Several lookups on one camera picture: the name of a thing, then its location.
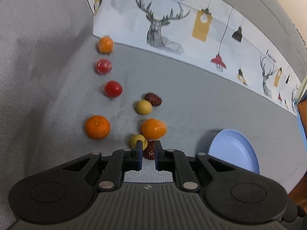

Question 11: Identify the yellow-green fruit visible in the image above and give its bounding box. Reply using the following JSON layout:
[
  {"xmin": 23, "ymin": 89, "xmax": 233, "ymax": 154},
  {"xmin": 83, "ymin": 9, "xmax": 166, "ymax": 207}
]
[
  {"xmin": 135, "ymin": 100, "xmax": 153, "ymax": 115},
  {"xmin": 130, "ymin": 134, "xmax": 148, "ymax": 151}
]

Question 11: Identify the orange large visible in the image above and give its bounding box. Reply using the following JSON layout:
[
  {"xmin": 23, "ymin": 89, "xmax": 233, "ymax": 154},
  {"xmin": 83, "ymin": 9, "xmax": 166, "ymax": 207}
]
[{"xmin": 140, "ymin": 118, "xmax": 168, "ymax": 140}]

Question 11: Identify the bare orange mandarin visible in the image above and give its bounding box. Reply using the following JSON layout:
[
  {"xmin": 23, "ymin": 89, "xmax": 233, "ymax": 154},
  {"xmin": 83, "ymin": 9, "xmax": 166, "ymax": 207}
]
[{"xmin": 84, "ymin": 115, "xmax": 111, "ymax": 140}]

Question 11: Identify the dark red date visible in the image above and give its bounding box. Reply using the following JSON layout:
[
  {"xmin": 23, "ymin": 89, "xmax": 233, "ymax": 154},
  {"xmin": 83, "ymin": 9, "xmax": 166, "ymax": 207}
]
[{"xmin": 144, "ymin": 92, "xmax": 162, "ymax": 106}]

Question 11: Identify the red cherry tomato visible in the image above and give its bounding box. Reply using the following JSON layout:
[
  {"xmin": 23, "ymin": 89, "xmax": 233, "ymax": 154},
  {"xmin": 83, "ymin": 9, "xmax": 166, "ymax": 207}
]
[{"xmin": 104, "ymin": 80, "xmax": 123, "ymax": 98}]

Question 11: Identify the red fruit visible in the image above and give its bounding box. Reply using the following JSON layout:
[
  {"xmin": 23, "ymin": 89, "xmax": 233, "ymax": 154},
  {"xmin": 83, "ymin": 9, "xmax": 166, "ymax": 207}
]
[{"xmin": 95, "ymin": 59, "xmax": 112, "ymax": 75}]

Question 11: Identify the small orange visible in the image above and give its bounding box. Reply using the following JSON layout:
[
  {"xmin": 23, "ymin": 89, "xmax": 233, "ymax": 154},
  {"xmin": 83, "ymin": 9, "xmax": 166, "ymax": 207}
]
[{"xmin": 97, "ymin": 36, "xmax": 114, "ymax": 54}]

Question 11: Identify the light blue plate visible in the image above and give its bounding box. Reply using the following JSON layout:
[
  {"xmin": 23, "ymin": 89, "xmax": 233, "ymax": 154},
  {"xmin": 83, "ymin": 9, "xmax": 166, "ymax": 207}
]
[{"xmin": 208, "ymin": 129, "xmax": 260, "ymax": 174}]

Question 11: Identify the white deer print cloth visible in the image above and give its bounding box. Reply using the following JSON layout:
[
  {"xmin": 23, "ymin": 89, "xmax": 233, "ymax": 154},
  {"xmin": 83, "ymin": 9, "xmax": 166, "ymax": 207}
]
[{"xmin": 88, "ymin": 0, "xmax": 301, "ymax": 114}]

